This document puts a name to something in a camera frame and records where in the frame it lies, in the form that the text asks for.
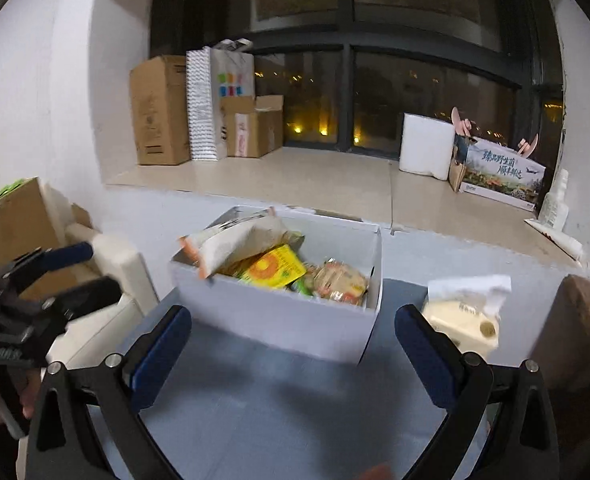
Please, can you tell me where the printed landscape carton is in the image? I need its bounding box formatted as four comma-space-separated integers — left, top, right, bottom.
459, 139, 545, 212

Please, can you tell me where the yellow sunflower snack packet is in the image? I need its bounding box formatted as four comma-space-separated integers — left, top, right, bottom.
236, 244, 307, 289

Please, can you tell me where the small brown carton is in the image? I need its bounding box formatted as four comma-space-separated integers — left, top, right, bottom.
448, 146, 467, 193

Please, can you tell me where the large cardboard box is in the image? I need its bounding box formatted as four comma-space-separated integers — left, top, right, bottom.
129, 55, 191, 166

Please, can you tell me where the polka dot paper bag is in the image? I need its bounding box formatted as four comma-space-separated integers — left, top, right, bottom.
185, 38, 255, 162

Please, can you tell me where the white foam box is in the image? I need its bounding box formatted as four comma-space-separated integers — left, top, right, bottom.
399, 113, 455, 181

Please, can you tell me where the white spray bottle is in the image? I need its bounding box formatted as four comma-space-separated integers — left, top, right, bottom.
538, 168, 569, 231

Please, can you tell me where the white orange snack bag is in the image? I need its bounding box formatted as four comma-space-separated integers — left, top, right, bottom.
180, 208, 304, 280

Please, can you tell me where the small open cardboard box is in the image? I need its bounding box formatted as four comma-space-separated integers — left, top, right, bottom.
220, 94, 284, 158

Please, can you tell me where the white storage box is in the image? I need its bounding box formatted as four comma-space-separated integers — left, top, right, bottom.
170, 207, 383, 364

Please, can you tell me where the tissue box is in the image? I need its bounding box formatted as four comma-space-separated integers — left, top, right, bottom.
421, 274, 512, 360

